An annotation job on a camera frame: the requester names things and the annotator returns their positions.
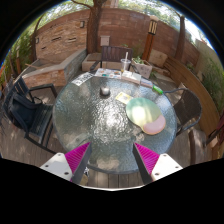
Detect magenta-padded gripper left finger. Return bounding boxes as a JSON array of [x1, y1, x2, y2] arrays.
[[39, 141, 93, 185]]

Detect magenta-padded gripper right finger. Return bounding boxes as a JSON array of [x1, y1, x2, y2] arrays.
[[132, 142, 184, 185]]

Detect black and grey computer mouse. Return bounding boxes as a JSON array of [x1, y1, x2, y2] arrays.
[[99, 86, 111, 98]]

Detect green mouse pad, pink rest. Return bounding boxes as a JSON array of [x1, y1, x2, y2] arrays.
[[125, 97, 167, 136]]

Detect yellow card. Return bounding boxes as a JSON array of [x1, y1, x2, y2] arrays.
[[114, 91, 134, 105]]

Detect dark wicker chair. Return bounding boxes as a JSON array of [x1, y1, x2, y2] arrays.
[[163, 87, 203, 137]]

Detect small green box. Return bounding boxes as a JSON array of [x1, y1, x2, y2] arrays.
[[152, 85, 164, 95]]

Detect black metal chair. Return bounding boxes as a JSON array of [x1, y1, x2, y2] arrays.
[[2, 77, 58, 155]]

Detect small light blue booklet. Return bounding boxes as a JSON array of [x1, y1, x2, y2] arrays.
[[139, 77, 154, 88]]

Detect white patterned paper strip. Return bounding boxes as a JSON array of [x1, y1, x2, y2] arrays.
[[71, 72, 95, 87]]

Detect white book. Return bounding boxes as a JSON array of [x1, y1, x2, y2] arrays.
[[120, 70, 142, 85]]

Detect curved wooden bench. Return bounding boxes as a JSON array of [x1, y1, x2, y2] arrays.
[[163, 56, 224, 141]]

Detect white square planter with plant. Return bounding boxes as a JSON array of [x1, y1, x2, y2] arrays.
[[131, 56, 153, 80]]

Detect colourful open magazine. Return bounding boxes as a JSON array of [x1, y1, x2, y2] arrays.
[[94, 67, 123, 80]]

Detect stone raised bed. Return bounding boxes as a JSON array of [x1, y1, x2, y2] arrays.
[[21, 49, 88, 88]]

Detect clear plastic cup with straw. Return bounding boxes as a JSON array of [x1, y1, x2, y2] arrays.
[[120, 51, 132, 73]]

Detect beige stone block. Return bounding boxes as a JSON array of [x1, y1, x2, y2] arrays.
[[148, 49, 169, 69]]

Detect dark wooden slatted chair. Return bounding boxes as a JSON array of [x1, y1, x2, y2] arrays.
[[89, 45, 134, 73]]

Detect slim tree trunk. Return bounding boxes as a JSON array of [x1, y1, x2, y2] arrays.
[[175, 14, 187, 62]]

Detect thick forked tree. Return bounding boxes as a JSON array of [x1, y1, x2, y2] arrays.
[[71, 0, 108, 55]]

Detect wooden garden lamp post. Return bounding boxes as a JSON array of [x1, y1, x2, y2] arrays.
[[141, 15, 160, 62]]

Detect grey wall box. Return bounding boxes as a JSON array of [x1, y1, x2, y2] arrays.
[[100, 35, 111, 47]]

